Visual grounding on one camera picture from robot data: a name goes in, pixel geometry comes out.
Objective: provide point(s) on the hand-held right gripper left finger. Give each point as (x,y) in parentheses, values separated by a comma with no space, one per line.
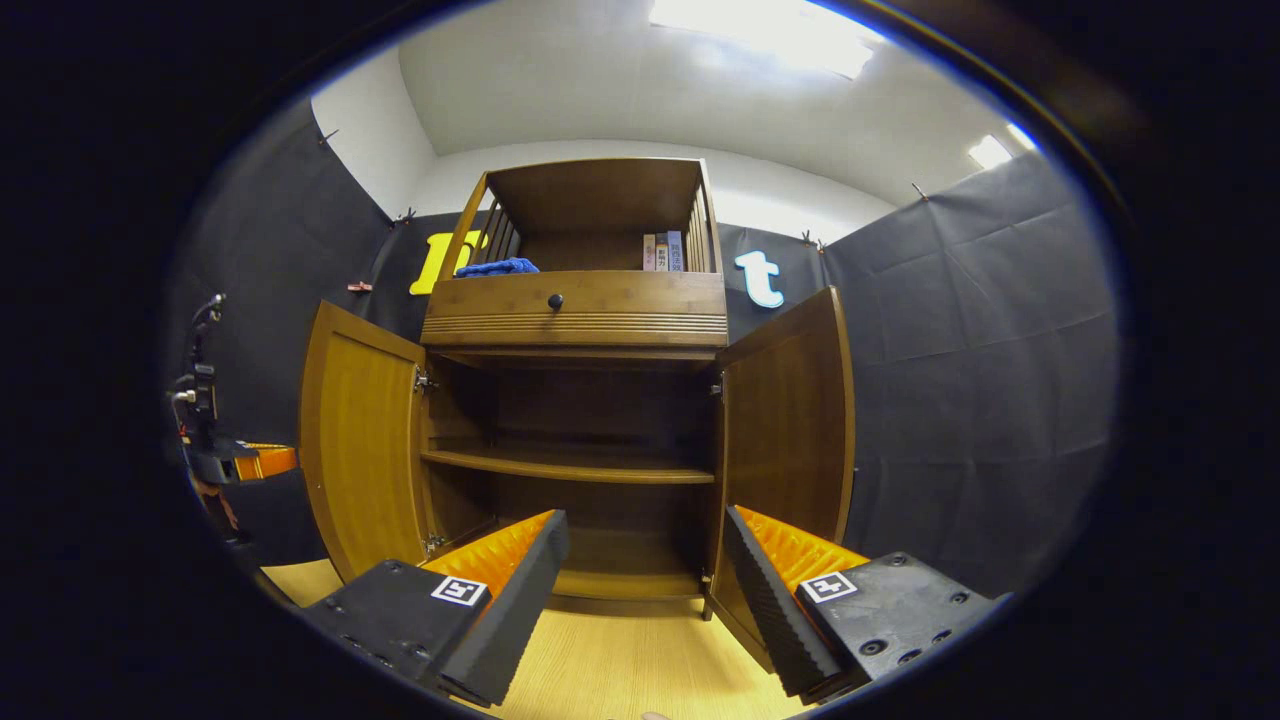
(500,620)

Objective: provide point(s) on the wooden shoe cabinet door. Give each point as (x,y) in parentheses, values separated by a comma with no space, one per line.
(365,450)
(790,430)

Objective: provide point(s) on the large ceiling light panel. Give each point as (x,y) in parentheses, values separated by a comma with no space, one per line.
(765,30)

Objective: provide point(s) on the wooden inner cabinet shelf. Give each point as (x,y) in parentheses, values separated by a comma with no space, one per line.
(570,468)

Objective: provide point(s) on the pink book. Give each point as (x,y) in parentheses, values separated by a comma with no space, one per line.
(649,254)

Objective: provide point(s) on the wooden double-door shoe cabinet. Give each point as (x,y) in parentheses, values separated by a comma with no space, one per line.
(590,200)

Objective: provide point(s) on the small ceiling light panel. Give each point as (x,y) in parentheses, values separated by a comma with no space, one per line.
(992,152)

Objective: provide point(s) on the blue cloth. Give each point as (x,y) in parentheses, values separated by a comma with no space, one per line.
(497,267)

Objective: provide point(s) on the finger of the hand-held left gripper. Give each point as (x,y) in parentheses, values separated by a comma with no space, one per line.
(268,462)

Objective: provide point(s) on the black backdrop cloth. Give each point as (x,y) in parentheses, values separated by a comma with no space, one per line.
(980,380)

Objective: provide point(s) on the wooden cabinet drawer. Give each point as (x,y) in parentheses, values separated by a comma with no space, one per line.
(640,305)

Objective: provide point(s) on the brown book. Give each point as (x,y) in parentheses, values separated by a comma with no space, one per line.
(662,254)

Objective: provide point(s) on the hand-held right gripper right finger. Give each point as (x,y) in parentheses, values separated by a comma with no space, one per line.
(765,610)

